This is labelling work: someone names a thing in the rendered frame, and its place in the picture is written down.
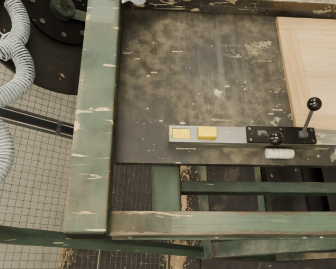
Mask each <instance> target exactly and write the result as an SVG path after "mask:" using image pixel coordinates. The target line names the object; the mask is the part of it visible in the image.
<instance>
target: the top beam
mask: <svg viewBox="0 0 336 269"><path fill-rule="evenodd" d="M122 10H123V3H122V0H115V1H111V0H88V2H87V12H86V22H85V31H84V41H83V50H82V60H81V69H80V75H79V85H78V95H77V104H76V114H75V123H74V133H73V143H72V148H71V158H70V167H69V177H68V187H67V196H66V206H65V216H64V221H63V232H64V233H65V235H66V236H68V237H69V238H71V239H107V238H108V237H109V236H110V235H109V213H110V210H111V204H112V193H113V174H114V155H115V136H116V116H117V97H118V78H119V59H120V48H121V29H122Z"/></svg>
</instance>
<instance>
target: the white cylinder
mask: <svg viewBox="0 0 336 269"><path fill-rule="evenodd" d="M293 157H294V150H292V149H289V148H266V149H265V158H267V159H292V158H293Z"/></svg>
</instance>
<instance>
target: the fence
mask: <svg viewBox="0 0 336 269"><path fill-rule="evenodd" d="M198 127H199V126H180V125H169V129H168V147H212V148H289V149H325V150H329V149H331V148H333V147H336V129H314V130H315V135H316V140H317V143H316V144H280V145H279V146H273V145H271V144H263V143H248V142H247V136H246V127H225V126H213V127H216V131H217V137H216V139H197V129H198ZM172 129H190V139H172Z"/></svg>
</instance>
